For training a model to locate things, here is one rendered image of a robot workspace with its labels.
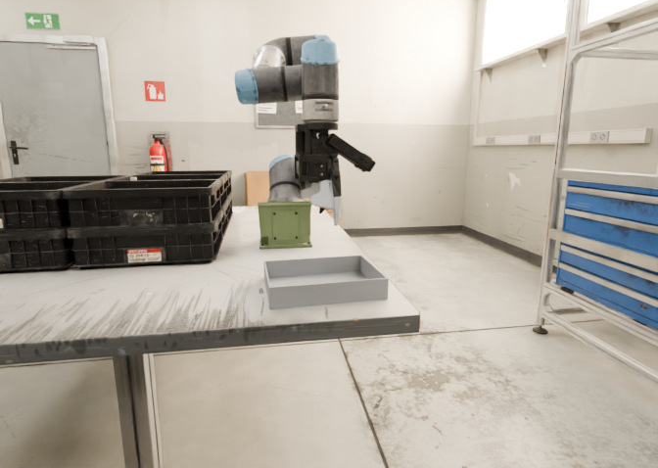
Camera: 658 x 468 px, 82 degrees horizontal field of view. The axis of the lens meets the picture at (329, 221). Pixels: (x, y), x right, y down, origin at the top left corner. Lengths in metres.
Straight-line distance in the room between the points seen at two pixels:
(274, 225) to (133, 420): 0.68
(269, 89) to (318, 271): 0.48
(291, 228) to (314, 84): 0.66
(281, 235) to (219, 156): 3.12
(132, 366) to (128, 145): 3.81
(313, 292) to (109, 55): 4.11
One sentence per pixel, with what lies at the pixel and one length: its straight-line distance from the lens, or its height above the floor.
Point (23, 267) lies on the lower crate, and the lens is 1.36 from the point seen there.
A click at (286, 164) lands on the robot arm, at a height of 0.98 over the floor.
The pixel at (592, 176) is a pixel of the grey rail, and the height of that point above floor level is 0.91.
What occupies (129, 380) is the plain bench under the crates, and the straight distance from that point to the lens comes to 0.95.
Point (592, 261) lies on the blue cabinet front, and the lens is 2.24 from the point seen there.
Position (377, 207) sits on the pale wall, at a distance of 4.59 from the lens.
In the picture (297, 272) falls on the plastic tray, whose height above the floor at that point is 0.71.
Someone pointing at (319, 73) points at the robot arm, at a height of 1.18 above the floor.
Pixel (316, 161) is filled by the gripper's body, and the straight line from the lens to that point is 0.76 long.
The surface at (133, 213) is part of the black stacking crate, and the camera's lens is 1.21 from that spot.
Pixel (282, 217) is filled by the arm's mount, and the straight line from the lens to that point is 1.31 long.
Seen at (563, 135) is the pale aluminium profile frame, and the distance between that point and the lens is 2.37.
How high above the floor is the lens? 1.04
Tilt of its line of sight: 11 degrees down
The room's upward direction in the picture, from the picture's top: straight up
